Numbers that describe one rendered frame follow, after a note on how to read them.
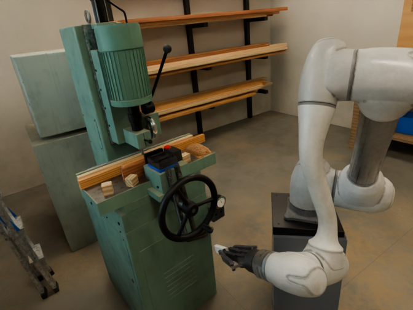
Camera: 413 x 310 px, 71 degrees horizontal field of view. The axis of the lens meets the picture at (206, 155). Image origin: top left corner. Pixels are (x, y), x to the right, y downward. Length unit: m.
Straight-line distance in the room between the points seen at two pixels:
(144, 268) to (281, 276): 0.75
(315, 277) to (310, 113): 0.42
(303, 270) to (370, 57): 0.55
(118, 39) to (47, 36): 2.38
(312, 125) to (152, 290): 1.10
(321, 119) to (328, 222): 0.32
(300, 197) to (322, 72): 0.66
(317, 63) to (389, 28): 3.23
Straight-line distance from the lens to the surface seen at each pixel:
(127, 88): 1.21
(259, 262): 0.93
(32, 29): 3.52
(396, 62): 0.82
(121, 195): 1.20
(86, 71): 1.41
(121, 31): 1.19
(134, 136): 1.30
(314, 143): 0.82
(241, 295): 1.91
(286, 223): 1.36
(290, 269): 0.85
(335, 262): 0.97
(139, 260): 1.40
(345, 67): 0.82
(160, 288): 1.58
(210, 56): 3.73
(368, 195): 1.24
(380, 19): 4.09
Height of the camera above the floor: 1.47
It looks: 24 degrees down
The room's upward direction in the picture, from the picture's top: 6 degrees counter-clockwise
